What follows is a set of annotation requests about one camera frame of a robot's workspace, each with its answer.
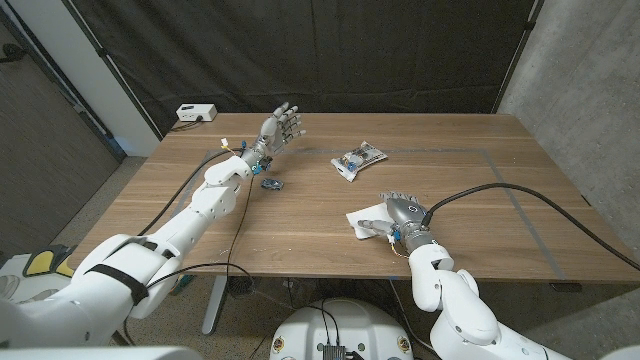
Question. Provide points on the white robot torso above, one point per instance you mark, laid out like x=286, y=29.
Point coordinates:
x=350, y=325

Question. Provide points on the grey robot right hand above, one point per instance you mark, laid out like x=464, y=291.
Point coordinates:
x=407, y=215

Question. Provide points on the grey metal table leg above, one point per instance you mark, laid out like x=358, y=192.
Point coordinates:
x=215, y=305

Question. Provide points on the grey sneaker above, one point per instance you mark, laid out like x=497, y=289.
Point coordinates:
x=47, y=295
x=7, y=285

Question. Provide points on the black backdrop curtain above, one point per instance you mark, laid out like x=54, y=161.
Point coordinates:
x=325, y=50

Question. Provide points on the white floor mat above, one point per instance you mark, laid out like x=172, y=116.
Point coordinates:
x=30, y=282

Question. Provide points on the clear bag of parts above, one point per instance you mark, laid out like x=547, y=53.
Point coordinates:
x=357, y=160

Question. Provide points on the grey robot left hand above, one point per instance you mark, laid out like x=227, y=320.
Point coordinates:
x=272, y=135

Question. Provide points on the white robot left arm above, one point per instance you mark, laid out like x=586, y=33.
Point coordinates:
x=210, y=200

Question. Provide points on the white mailer package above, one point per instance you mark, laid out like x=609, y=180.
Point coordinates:
x=370, y=212

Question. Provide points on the black round object under table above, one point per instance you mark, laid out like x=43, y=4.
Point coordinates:
x=240, y=286

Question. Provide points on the small blue toy car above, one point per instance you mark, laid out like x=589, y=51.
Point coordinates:
x=272, y=184

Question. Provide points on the black backdrop stand pole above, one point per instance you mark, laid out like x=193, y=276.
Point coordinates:
x=528, y=25
x=105, y=56

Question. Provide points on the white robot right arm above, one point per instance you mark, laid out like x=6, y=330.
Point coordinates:
x=460, y=310

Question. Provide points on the yellow black foot pedal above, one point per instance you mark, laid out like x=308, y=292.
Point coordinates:
x=39, y=262

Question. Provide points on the white power strip box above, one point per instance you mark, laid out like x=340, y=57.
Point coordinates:
x=196, y=112

